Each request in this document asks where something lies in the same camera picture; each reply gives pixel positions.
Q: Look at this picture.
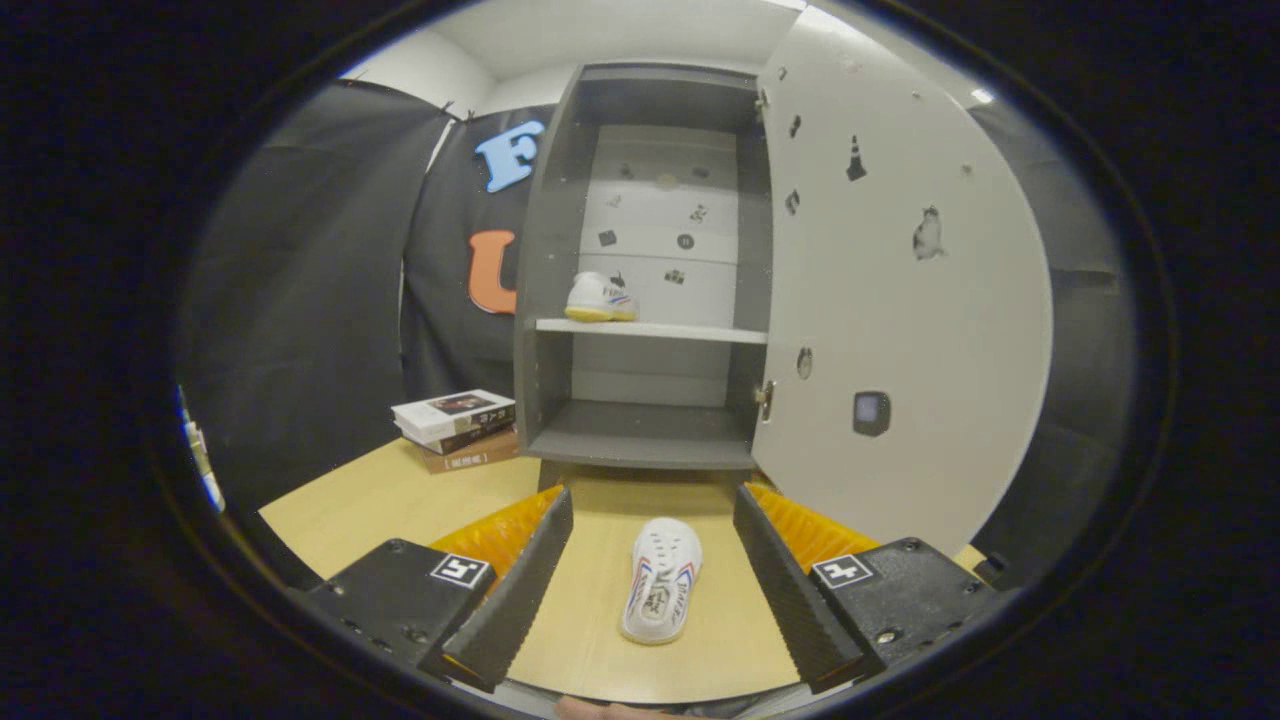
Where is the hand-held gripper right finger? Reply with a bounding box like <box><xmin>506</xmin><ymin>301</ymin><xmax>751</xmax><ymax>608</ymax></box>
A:
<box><xmin>733</xmin><ymin>482</ymin><xmax>1001</xmax><ymax>694</ymax></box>

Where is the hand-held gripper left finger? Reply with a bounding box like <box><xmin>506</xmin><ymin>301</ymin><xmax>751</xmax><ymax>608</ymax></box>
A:
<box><xmin>300</xmin><ymin>487</ymin><xmax>576</xmax><ymax>693</ymax></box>

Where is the white canvas shoe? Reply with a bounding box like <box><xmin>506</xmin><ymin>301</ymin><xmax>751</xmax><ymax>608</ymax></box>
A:
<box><xmin>565</xmin><ymin>270</ymin><xmax>639</xmax><ymax>323</ymax></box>
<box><xmin>620</xmin><ymin>517</ymin><xmax>704</xmax><ymax>646</ymax></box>

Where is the grey shoe cabinet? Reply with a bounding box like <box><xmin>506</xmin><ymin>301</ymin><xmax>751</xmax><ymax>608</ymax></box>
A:
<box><xmin>513</xmin><ymin>62</ymin><xmax>776</xmax><ymax>491</ymax></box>

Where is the grey shoe cabinet door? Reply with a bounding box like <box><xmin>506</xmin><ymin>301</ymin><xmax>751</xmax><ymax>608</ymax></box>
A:
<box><xmin>750</xmin><ymin>5</ymin><xmax>1056</xmax><ymax>591</ymax></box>

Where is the brown book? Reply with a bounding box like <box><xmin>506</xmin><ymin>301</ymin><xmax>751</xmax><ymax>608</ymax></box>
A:
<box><xmin>420</xmin><ymin>432</ymin><xmax>521</xmax><ymax>475</ymax></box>

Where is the dark book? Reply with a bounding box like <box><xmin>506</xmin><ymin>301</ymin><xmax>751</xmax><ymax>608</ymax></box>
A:
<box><xmin>400</xmin><ymin>418</ymin><xmax>517</xmax><ymax>456</ymax></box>

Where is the black backdrop cloth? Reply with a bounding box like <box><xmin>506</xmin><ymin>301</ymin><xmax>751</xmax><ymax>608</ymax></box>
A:
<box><xmin>175</xmin><ymin>80</ymin><xmax>1136</xmax><ymax>591</ymax></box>

